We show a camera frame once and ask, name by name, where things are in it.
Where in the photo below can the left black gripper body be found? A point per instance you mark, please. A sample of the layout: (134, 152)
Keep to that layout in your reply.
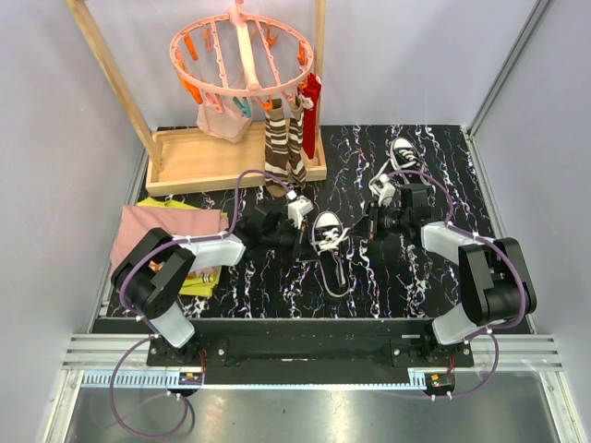
(282, 238)

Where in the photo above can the brown striped sock right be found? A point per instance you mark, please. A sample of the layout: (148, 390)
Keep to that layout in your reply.
(295, 142)

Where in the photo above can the brown striped sock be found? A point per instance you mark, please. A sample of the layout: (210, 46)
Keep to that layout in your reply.
(276, 150)
(295, 142)

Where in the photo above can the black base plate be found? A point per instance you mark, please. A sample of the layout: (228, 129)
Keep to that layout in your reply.
(396, 342)

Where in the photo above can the red sock hanging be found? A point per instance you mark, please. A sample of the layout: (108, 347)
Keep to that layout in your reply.
(311, 93)

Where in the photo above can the white shoelace sneaker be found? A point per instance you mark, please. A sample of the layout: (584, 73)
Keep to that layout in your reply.
(391, 166)
(329, 238)

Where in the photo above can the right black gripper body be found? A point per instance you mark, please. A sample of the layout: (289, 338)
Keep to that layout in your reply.
(381, 221)

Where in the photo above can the aluminium rail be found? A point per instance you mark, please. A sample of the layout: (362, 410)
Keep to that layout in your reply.
(126, 362)

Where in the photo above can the wooden rack frame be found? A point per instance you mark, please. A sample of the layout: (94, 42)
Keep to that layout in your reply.
(186, 160)

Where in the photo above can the black marble pattern mat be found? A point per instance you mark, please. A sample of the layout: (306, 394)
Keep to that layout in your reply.
(387, 278)

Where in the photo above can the pink folded t-shirt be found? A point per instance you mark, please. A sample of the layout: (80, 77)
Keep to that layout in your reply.
(138, 220)

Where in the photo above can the black sneaker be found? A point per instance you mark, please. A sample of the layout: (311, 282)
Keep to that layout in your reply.
(403, 148)
(332, 263)

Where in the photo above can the pink round clip hanger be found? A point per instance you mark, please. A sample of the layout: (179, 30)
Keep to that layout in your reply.
(241, 59)

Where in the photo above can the yellow folded t-shirt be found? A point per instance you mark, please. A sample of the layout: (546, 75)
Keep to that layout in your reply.
(203, 286)

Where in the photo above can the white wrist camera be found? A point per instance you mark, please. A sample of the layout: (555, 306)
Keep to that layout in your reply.
(382, 189)
(298, 209)

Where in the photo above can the brown striped sock left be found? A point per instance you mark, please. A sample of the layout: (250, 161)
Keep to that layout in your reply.
(276, 150)

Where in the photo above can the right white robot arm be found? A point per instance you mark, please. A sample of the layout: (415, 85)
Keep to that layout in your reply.
(495, 284)

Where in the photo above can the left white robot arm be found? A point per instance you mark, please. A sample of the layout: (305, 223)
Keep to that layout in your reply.
(150, 277)

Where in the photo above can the pink cloth hanging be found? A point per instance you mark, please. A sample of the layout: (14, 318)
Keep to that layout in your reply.
(230, 125)

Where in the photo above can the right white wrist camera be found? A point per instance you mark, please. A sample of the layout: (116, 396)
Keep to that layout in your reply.
(382, 189)

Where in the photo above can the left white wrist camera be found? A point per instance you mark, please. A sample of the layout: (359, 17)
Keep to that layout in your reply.
(298, 209)

